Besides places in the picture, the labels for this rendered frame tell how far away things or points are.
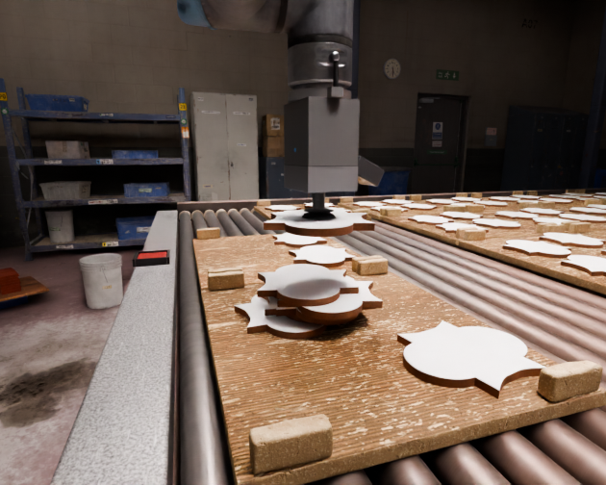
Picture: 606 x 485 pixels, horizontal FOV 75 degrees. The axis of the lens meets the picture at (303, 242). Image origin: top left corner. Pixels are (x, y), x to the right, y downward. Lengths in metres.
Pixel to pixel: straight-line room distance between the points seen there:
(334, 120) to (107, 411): 0.37
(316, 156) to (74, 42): 5.58
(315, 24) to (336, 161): 0.14
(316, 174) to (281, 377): 0.22
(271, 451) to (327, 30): 0.40
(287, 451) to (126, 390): 0.22
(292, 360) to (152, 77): 5.50
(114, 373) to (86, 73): 5.48
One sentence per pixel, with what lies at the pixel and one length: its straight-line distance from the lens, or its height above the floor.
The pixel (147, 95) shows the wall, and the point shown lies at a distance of 5.78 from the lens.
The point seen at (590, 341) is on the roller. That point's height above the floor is 0.92.
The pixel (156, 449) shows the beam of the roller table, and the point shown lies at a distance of 0.38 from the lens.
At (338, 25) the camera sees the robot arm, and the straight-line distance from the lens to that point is 0.48.
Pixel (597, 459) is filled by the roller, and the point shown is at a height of 0.92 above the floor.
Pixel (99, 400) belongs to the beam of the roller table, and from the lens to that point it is 0.46.
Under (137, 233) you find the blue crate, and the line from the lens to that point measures 5.19.
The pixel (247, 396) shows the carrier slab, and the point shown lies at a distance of 0.39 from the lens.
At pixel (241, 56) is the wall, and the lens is 5.99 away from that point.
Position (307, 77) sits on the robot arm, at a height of 1.23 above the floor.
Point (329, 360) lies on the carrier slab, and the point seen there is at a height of 0.94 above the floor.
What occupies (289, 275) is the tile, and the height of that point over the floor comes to 0.99.
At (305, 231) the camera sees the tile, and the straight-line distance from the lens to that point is 0.43.
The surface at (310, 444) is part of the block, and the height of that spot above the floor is 0.95.
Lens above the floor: 1.15
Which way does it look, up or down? 13 degrees down
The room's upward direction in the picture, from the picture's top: straight up
